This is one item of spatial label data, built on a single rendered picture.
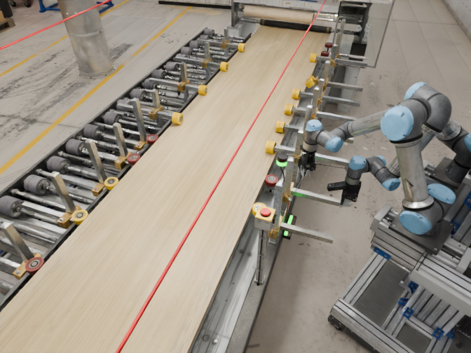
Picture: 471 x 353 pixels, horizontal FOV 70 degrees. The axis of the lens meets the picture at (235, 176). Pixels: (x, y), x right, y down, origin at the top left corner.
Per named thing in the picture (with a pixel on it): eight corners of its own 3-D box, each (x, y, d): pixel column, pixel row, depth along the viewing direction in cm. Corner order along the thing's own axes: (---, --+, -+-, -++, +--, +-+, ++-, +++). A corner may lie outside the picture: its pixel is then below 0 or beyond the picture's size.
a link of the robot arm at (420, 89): (457, 156, 184) (418, 110, 151) (437, 141, 194) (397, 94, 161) (476, 140, 179) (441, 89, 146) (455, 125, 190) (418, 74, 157)
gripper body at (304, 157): (301, 171, 179) (304, 153, 171) (298, 161, 185) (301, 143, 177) (315, 171, 179) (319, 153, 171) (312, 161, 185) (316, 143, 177)
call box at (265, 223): (274, 220, 146) (275, 209, 141) (270, 233, 142) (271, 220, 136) (258, 216, 148) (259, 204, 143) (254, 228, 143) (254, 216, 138)
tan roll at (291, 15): (360, 27, 372) (363, 15, 364) (359, 31, 364) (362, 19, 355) (238, 13, 409) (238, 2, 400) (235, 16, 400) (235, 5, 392)
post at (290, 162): (286, 215, 215) (295, 156, 182) (284, 219, 212) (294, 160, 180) (280, 213, 216) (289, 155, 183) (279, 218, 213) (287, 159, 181)
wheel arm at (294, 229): (332, 240, 183) (333, 235, 180) (331, 245, 181) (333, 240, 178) (256, 219, 194) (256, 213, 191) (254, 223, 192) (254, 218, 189)
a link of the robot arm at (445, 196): (450, 212, 151) (464, 190, 142) (435, 227, 145) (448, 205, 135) (424, 197, 158) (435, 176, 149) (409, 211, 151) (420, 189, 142)
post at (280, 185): (276, 241, 195) (284, 181, 162) (275, 246, 192) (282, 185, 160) (270, 240, 195) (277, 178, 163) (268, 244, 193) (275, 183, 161)
